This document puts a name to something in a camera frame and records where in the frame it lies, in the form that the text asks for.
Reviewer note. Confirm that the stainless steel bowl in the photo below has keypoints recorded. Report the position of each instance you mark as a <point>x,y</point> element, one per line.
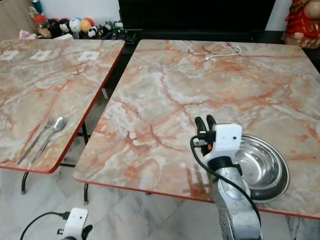
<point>265,170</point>

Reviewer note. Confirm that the silver metal spoon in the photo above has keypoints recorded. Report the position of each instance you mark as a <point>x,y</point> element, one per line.
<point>58,125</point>

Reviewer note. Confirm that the orange and red round toy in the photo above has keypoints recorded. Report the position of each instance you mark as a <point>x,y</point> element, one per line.
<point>87,24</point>

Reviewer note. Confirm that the large marble folding table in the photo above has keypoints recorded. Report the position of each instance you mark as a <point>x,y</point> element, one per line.
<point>205,110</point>

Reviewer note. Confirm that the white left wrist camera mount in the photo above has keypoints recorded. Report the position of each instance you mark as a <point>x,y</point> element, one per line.
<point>76,224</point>

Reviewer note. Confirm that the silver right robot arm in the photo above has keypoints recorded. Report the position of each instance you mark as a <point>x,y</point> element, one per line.
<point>235,205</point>

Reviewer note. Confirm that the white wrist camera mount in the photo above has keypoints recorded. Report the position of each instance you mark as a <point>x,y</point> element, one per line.
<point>76,224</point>
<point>227,139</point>

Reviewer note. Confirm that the black round doll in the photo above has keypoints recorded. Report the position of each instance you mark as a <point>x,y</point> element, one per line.
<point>54,27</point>

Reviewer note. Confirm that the small marble folding table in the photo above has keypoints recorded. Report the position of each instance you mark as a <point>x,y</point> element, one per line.
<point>50,95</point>

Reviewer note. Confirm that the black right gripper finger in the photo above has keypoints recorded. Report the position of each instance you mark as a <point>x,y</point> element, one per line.
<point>199,125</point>
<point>210,123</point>

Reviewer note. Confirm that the small panda toy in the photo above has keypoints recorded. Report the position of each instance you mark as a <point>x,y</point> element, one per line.
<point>92,32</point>

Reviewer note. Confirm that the red lidded jar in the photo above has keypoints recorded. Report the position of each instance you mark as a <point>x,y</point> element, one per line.
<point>40,26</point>

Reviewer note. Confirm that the black television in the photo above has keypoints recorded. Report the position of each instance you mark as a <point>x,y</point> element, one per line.
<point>195,15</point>

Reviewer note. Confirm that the white paper sticker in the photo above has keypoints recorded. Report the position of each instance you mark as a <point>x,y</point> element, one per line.
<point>6,55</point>

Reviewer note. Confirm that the wooden cabinet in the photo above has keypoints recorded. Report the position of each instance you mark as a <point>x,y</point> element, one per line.
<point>15,17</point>

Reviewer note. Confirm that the white and blue doll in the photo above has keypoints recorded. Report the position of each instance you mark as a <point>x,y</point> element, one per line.
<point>75,25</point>

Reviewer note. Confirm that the silver metal fork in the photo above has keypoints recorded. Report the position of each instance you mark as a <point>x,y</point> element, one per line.
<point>36,142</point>

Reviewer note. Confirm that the red figurine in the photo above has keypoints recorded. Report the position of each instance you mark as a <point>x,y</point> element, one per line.
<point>302,22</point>

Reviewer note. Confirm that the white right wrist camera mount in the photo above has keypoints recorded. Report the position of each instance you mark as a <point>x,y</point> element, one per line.
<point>227,139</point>

